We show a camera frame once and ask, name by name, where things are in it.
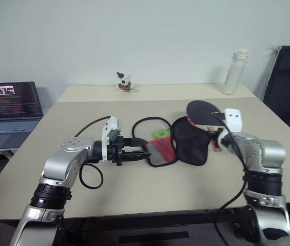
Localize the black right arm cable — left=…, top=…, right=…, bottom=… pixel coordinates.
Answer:
left=210, top=111, right=248, bottom=246

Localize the black office chair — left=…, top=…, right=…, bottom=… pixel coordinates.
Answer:
left=262, top=45, right=290, bottom=145

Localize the black table frame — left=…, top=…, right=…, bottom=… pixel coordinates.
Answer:
left=62, top=208, right=251, bottom=246

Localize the green ring zipper pull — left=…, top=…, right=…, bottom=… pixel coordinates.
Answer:
left=152, top=129, right=170, bottom=140

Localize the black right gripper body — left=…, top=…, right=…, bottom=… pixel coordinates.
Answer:
left=204, top=125, right=223, bottom=141

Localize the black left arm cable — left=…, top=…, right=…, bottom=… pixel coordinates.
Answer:
left=74, top=115, right=112, bottom=190

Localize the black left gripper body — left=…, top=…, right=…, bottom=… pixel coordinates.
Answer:
left=106, top=135, right=133, bottom=167

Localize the white water bottle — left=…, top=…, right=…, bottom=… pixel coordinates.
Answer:
left=221, top=49, right=250, bottom=95

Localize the open grey laptop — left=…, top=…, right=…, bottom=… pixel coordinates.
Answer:
left=0, top=81, right=44, bottom=150

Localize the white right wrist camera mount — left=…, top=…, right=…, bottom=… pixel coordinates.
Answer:
left=217, top=108, right=243, bottom=150

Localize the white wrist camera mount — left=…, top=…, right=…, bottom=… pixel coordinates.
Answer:
left=101, top=115, right=123, bottom=162
left=217, top=108, right=243, bottom=150

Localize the small white dog figurine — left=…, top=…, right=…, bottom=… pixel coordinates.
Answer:
left=115, top=71, right=137, bottom=93

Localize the black red paddle case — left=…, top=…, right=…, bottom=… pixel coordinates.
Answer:
left=144, top=116, right=211, bottom=169

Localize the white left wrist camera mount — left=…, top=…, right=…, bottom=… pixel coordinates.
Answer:
left=101, top=115, right=123, bottom=162

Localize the black red table tennis paddle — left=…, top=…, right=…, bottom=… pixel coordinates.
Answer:
left=186, top=100, right=226, bottom=152

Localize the black case strap loop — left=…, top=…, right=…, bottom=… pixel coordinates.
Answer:
left=131, top=116, right=174, bottom=145

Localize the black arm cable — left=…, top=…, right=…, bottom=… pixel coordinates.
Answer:
left=74, top=115, right=112, bottom=190
left=210, top=111, right=248, bottom=246

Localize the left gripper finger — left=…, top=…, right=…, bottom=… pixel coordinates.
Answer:
left=122, top=151, right=152, bottom=162
left=130, top=137, right=149, bottom=148

